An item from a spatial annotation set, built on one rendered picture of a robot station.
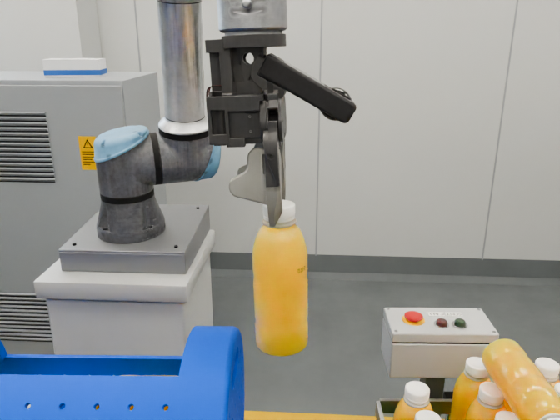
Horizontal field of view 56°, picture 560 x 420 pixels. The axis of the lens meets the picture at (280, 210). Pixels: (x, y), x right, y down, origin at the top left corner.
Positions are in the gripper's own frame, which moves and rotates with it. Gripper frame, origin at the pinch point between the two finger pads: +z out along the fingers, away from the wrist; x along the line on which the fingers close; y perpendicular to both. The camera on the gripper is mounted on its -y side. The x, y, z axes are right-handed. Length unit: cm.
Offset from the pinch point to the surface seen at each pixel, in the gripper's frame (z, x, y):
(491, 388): 35.2, -15.4, -31.6
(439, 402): 46, -26, -26
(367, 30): -30, -280, -31
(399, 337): 34.1, -29.0, -18.8
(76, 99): -4, -151, 97
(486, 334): 34, -30, -35
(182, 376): 20.7, 3.7, 12.9
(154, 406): 22.8, 7.0, 15.7
